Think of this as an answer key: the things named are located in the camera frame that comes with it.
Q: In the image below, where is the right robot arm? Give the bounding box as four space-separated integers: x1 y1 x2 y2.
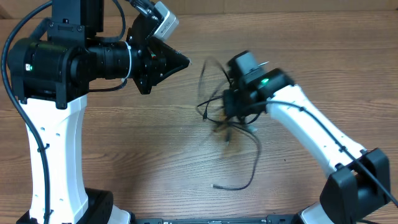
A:
223 50 397 223

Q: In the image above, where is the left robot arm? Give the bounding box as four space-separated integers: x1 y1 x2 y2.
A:
1 0 190 224

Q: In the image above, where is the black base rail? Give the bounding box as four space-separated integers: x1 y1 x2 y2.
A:
131 214 304 224

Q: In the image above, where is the black USB cable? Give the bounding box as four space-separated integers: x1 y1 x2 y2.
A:
195 57 259 147

